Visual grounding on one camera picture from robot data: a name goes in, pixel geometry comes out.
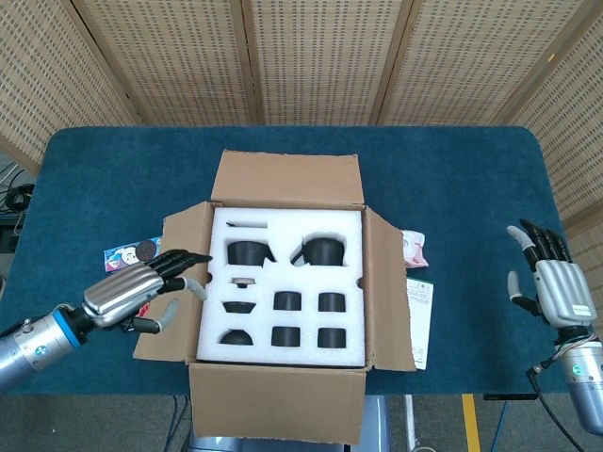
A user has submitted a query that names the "pink wet wipes pack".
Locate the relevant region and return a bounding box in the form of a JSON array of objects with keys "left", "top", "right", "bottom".
[{"left": 399, "top": 229, "right": 429, "bottom": 269}]

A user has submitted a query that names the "black teapot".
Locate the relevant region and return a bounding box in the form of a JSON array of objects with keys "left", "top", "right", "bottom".
[{"left": 289, "top": 232, "right": 349, "bottom": 267}]

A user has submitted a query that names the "white foam insert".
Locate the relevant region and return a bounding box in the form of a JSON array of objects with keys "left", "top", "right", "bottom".
[{"left": 196, "top": 206, "right": 367, "bottom": 369}]

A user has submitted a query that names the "black domed lid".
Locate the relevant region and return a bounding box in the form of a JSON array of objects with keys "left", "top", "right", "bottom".
[{"left": 218, "top": 330, "right": 257, "bottom": 347}]

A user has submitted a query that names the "black floor cable bundle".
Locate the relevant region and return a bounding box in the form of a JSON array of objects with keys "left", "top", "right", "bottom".
[{"left": 0, "top": 159, "right": 37, "bottom": 236}]

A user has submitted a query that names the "woven wooden folding screen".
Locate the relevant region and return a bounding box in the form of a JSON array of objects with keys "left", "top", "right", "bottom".
[{"left": 0, "top": 0, "right": 603, "bottom": 246}]

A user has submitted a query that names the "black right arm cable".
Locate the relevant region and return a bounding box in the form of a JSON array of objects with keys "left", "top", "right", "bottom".
[{"left": 526, "top": 329, "right": 603, "bottom": 452}]

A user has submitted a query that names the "white pole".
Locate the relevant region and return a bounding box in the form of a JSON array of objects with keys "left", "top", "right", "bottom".
[{"left": 403, "top": 395, "right": 418, "bottom": 452}]

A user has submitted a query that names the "red cardboard box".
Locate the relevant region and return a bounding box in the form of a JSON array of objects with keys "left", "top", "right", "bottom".
[{"left": 133, "top": 149, "right": 418, "bottom": 446}]

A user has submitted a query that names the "white green paper box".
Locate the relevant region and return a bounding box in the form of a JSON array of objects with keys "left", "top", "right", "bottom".
[{"left": 405, "top": 277, "right": 434, "bottom": 371}]

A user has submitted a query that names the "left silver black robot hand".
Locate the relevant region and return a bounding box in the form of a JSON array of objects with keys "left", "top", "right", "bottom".
[{"left": 83, "top": 249, "right": 213, "bottom": 334}]

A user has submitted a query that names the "blue cookie box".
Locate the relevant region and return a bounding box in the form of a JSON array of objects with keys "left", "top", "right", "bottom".
[{"left": 103, "top": 236, "right": 165, "bottom": 275}]

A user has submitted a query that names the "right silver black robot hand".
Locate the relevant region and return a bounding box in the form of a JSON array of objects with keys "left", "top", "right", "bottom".
[{"left": 506, "top": 218, "right": 595, "bottom": 330}]

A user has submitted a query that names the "black tea pitcher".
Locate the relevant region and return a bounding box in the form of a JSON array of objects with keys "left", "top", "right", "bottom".
[{"left": 227, "top": 239, "right": 277, "bottom": 266}]

